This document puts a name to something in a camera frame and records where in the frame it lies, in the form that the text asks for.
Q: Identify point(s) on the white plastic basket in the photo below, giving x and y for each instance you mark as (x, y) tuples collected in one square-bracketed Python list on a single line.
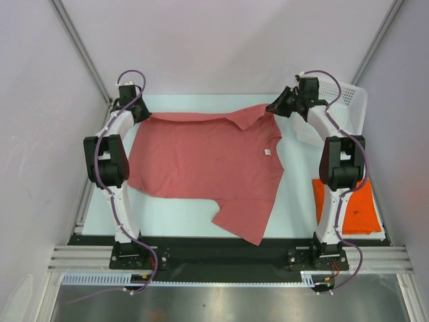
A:
[(349, 111)]

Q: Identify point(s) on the folded orange t shirt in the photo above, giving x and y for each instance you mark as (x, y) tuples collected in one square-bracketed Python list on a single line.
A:
[(361, 216)]

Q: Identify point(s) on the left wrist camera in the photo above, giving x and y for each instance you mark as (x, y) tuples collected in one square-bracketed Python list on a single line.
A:
[(126, 83)]

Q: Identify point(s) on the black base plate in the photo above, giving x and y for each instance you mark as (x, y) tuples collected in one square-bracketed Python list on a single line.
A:
[(197, 259)]

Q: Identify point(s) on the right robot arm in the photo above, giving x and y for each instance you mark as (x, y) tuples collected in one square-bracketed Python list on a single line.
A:
[(344, 165)]

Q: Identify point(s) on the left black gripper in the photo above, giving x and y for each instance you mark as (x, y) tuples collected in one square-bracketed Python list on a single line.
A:
[(146, 113)]

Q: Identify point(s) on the left aluminium corner post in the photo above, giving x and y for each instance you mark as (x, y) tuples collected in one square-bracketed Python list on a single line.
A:
[(80, 48)]

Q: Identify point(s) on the pink red t shirt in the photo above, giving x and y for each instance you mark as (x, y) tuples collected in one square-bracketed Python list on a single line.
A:
[(230, 158)]

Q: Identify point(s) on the aluminium corner post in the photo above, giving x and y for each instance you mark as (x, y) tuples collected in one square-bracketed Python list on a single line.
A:
[(383, 30), (80, 48)]

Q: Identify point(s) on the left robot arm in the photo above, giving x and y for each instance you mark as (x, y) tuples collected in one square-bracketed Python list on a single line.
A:
[(106, 160)]

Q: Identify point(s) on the right aluminium corner post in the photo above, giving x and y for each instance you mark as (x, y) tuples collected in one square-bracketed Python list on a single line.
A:
[(383, 30)]

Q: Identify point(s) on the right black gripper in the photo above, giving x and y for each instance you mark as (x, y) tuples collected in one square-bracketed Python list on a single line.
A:
[(278, 106)]

